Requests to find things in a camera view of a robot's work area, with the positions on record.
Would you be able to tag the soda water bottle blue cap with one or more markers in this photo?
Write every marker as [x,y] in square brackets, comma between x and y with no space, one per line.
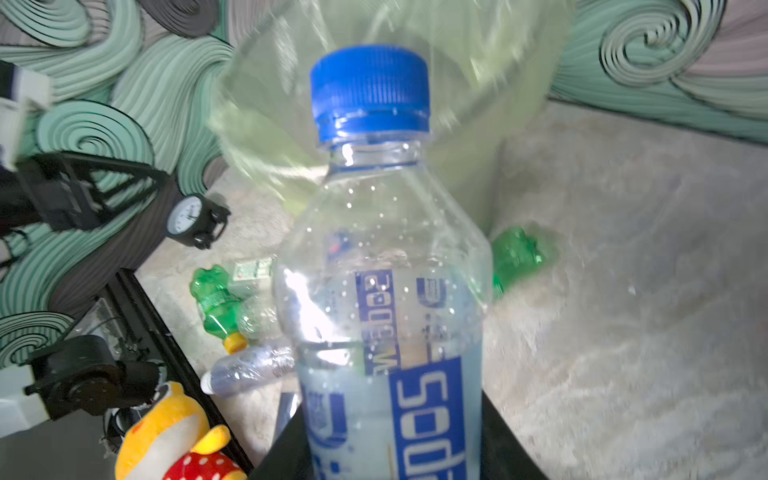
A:
[382,285]

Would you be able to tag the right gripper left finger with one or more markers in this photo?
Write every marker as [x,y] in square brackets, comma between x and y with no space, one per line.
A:
[289,458]

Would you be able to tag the green plastic bin liner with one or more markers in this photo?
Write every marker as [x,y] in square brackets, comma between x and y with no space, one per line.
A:
[311,73]

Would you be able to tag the clear bottle green white label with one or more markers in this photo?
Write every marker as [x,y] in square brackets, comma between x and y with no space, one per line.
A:
[251,271]

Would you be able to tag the green sprite bottle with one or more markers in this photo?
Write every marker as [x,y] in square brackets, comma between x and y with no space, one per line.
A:
[519,253]
[219,307]

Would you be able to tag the grey mesh waste bin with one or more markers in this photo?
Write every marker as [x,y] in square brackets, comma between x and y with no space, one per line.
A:
[464,151]

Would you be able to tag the yellow plush toy red dress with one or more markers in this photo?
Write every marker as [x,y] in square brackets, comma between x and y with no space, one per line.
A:
[176,441]

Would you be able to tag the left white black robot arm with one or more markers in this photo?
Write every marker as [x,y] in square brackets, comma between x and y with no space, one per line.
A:
[72,174]

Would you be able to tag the clear bottle blue label white cap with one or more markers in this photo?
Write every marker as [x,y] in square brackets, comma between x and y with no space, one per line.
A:
[257,319]

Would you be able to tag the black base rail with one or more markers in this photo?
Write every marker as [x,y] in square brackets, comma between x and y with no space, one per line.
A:
[134,306]

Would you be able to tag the black alarm clock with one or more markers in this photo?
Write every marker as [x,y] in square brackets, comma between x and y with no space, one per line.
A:
[197,221]

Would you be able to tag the crushed clear bottle white cap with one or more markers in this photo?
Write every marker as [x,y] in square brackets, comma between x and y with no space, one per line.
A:
[252,368]

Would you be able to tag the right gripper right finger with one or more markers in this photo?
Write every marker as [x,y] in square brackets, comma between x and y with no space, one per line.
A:
[502,455]

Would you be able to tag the clear bottle blue cap front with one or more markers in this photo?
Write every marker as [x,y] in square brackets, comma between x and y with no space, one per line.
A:
[289,403]

